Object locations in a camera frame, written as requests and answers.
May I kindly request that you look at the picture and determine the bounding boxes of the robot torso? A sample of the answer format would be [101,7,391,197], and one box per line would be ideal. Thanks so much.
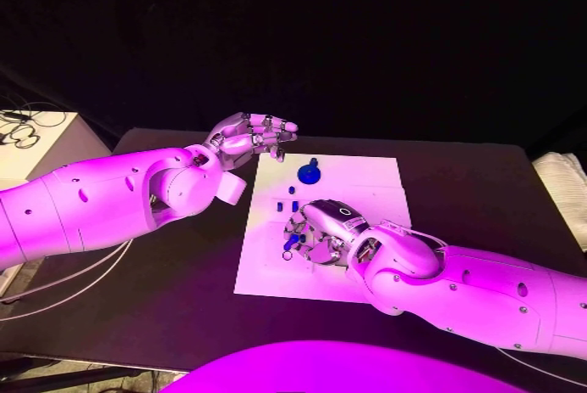
[159,340,528,393]

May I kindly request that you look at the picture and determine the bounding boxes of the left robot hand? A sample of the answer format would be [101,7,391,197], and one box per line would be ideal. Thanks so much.
[202,111,300,171]

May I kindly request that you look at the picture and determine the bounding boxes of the blue gear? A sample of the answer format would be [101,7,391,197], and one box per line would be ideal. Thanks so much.
[296,157,323,186]

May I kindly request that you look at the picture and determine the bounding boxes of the white cloth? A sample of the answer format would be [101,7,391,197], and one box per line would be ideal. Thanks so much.
[532,151,587,253]

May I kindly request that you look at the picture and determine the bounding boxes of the black cable bundle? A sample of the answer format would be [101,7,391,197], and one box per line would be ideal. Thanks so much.
[0,93,70,150]

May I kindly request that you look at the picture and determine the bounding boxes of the white task board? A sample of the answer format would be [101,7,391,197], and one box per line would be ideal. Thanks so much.
[233,153,414,304]

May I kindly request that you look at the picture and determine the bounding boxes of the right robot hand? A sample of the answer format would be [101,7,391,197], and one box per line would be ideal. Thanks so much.
[283,199,371,267]

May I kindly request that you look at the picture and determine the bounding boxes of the white cabinet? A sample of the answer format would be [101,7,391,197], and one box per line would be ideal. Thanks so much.
[0,109,114,297]

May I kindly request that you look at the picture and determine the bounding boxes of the white cable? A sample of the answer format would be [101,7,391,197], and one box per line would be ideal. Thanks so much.
[0,239,132,302]
[495,346,587,388]
[0,239,136,322]

